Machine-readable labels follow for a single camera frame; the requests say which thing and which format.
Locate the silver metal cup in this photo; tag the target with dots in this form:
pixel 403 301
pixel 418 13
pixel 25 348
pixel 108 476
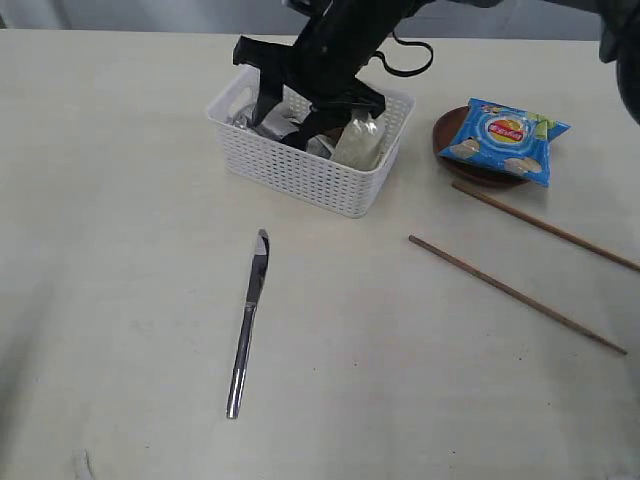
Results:
pixel 279 123

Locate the brown wooden plate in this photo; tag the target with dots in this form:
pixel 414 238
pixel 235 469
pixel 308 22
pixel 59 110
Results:
pixel 443 132

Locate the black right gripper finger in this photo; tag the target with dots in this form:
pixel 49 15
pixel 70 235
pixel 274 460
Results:
pixel 270 94
pixel 322 117

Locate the blue Lay's chips bag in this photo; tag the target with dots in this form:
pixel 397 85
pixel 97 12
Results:
pixel 506 140

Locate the white perforated plastic basket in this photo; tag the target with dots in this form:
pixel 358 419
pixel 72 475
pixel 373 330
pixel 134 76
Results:
pixel 307 177

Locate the speckled white ceramic bowl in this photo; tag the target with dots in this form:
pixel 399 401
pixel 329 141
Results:
pixel 360 144

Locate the silver table knife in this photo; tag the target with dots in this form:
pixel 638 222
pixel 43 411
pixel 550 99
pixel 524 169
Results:
pixel 259 267

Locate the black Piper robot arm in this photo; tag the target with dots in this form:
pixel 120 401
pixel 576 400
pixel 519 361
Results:
pixel 613 24

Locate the brown wooden chopstick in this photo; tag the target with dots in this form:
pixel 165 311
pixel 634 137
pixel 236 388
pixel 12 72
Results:
pixel 551 229
pixel 517 295

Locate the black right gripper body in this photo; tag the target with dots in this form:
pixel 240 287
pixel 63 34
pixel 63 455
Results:
pixel 339 38

